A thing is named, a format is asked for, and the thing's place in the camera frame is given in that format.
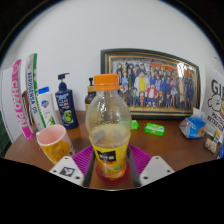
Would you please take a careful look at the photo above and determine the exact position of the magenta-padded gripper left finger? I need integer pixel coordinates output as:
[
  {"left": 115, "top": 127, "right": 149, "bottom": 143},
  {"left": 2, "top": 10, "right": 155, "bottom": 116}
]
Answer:
[{"left": 49, "top": 144, "right": 98, "bottom": 188}]

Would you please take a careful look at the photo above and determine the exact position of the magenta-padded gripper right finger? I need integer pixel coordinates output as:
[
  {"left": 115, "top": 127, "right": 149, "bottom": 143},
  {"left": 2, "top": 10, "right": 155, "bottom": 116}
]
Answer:
[{"left": 126, "top": 143, "right": 175, "bottom": 188}]

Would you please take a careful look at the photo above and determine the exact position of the orange-capped juice bottle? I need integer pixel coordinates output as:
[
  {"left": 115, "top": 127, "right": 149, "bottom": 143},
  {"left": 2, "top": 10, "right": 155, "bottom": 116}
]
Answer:
[{"left": 85, "top": 73, "right": 133, "bottom": 180}]

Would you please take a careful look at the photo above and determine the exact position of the pink and yellow mug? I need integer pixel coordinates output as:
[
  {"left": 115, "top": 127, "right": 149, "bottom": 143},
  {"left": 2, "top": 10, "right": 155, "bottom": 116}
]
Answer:
[{"left": 35, "top": 124, "right": 76, "bottom": 166}]

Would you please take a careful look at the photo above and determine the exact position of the blue tissue pack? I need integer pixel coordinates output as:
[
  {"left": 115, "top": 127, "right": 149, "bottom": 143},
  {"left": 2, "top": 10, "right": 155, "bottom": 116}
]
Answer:
[{"left": 178, "top": 107, "right": 208, "bottom": 139}]

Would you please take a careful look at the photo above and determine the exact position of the dark blue pump bottle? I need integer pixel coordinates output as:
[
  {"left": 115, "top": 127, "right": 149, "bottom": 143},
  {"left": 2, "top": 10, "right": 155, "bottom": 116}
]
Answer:
[{"left": 54, "top": 72, "right": 80, "bottom": 130}]

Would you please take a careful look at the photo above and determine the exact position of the small snack packet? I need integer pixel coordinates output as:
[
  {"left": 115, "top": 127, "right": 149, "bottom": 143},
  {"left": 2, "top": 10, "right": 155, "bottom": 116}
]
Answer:
[{"left": 204, "top": 137, "right": 218, "bottom": 154}]

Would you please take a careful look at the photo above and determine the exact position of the white bottle with blue cap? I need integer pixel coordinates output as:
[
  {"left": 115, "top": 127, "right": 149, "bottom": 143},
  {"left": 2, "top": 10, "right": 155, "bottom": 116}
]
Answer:
[{"left": 36, "top": 86, "right": 60, "bottom": 128}]

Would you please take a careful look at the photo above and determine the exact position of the brown pump bottle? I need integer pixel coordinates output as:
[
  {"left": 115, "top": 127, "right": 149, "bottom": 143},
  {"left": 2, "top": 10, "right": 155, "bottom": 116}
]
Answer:
[{"left": 84, "top": 77, "right": 98, "bottom": 112}]

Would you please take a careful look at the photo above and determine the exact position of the white and green cylindrical tube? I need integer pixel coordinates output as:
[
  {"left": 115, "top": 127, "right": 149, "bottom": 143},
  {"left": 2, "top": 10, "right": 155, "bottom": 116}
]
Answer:
[{"left": 25, "top": 52, "right": 48, "bottom": 132}]

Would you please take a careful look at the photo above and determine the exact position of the pink cylindrical tube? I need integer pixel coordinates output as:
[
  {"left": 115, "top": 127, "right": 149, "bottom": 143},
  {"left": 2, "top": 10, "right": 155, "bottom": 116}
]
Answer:
[{"left": 11, "top": 58, "right": 36, "bottom": 141}]

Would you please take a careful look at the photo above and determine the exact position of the framed group picture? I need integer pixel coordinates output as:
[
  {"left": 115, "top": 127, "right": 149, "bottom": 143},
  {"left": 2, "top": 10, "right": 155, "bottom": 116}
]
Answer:
[{"left": 100, "top": 48, "right": 201, "bottom": 120}]

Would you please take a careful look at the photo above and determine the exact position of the white paper gift bag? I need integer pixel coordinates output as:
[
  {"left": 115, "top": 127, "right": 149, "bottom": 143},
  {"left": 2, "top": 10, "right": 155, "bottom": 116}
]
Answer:
[{"left": 201, "top": 64, "right": 224, "bottom": 134}]

